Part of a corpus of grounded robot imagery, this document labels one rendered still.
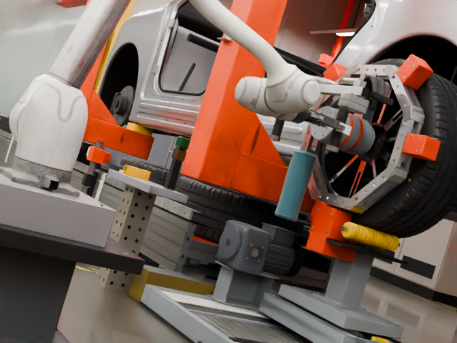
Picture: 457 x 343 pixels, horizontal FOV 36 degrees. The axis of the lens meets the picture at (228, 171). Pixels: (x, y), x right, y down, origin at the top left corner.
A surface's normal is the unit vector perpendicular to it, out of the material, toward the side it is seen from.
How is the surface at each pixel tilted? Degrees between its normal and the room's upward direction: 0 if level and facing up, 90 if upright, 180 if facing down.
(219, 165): 90
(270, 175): 90
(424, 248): 90
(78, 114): 75
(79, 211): 90
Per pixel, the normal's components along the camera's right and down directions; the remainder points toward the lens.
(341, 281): -0.81, -0.25
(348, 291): 0.51, 0.15
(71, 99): 0.64, -0.23
